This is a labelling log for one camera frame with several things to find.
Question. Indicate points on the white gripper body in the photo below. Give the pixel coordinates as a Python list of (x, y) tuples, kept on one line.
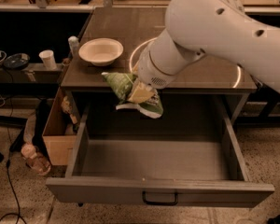
[(149, 69)]

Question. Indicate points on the grey open top drawer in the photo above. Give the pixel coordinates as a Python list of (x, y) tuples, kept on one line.
[(190, 150)]

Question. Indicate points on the cardboard box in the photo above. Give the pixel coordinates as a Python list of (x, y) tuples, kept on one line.
[(60, 131)]

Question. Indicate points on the white paper bowl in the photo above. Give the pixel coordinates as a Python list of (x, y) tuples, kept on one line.
[(100, 51)]

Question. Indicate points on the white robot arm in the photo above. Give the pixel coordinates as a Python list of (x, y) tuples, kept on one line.
[(196, 28)]

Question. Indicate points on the dark round plate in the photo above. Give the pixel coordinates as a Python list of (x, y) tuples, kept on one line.
[(17, 61)]

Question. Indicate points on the white plastic bottle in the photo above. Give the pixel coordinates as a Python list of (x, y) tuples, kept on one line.
[(74, 45)]

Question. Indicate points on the clear plastic bottle on floor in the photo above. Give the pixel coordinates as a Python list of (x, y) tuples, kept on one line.
[(35, 159)]

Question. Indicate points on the grey side shelf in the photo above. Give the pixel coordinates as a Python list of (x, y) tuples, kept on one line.
[(33, 73)]

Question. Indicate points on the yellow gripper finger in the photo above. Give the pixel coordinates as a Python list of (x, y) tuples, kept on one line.
[(140, 92)]

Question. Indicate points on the white paper cup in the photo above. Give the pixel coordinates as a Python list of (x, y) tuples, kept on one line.
[(47, 57)]

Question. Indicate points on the green jalapeno chip bag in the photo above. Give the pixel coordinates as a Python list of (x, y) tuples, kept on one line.
[(122, 84)]

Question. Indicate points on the black drawer handle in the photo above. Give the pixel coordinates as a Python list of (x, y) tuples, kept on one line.
[(162, 199)]

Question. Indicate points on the grey counter cabinet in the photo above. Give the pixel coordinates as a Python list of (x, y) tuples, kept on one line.
[(133, 26)]

